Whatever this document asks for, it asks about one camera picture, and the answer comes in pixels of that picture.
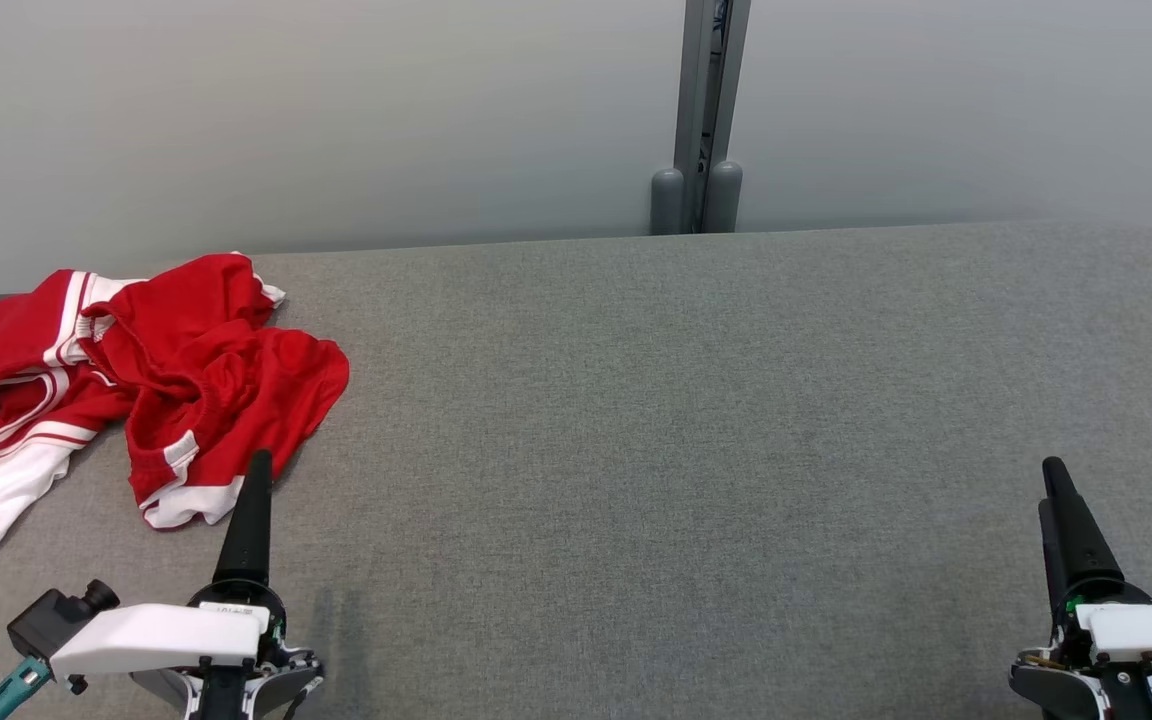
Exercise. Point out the grey cylindrical partition foot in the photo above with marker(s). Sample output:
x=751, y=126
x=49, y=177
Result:
x=724, y=195
x=666, y=200

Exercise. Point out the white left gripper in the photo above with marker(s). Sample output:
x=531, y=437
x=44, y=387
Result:
x=156, y=635

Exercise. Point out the red shorts with white stripe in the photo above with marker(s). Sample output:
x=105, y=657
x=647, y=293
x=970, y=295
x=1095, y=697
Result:
x=226, y=380

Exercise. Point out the grey metal partition post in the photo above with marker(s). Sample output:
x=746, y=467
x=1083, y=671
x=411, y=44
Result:
x=701, y=90

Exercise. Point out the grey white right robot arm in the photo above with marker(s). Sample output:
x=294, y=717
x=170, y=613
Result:
x=1046, y=690

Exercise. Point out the red white basketball jersey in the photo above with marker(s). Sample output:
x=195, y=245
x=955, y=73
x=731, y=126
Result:
x=16, y=370

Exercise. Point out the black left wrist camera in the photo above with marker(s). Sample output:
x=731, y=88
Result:
x=46, y=620

